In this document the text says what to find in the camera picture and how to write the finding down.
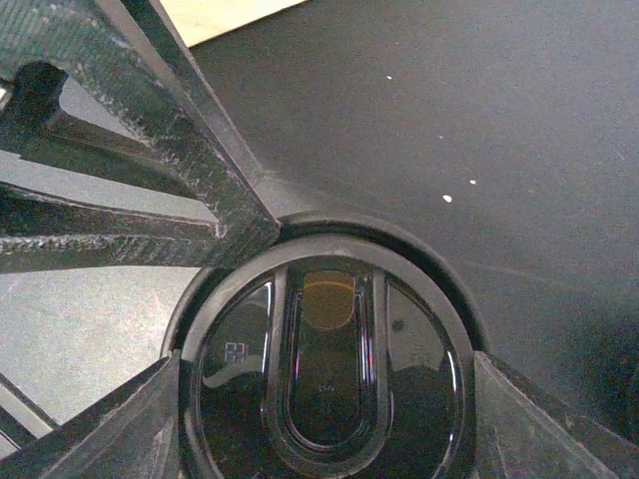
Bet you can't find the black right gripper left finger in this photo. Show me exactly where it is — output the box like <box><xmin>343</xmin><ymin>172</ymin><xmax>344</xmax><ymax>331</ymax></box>
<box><xmin>1</xmin><ymin>354</ymin><xmax>181</xmax><ymax>478</ymax></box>

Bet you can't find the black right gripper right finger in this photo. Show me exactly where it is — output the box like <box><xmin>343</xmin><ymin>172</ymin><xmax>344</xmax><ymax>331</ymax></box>
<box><xmin>474</xmin><ymin>351</ymin><xmax>638</xmax><ymax>478</ymax></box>

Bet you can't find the black cup lid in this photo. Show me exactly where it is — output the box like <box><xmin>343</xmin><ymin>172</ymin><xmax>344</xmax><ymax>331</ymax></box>
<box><xmin>162</xmin><ymin>214</ymin><xmax>487</xmax><ymax>478</ymax></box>

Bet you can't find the blue checkered paper bag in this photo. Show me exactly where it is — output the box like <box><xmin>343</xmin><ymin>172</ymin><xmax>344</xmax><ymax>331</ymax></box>
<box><xmin>161</xmin><ymin>0</ymin><xmax>300</xmax><ymax>47</ymax></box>

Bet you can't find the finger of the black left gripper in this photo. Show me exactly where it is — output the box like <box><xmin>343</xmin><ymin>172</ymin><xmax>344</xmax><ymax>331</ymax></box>
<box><xmin>1</xmin><ymin>1</ymin><xmax>281</xmax><ymax>273</ymax></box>

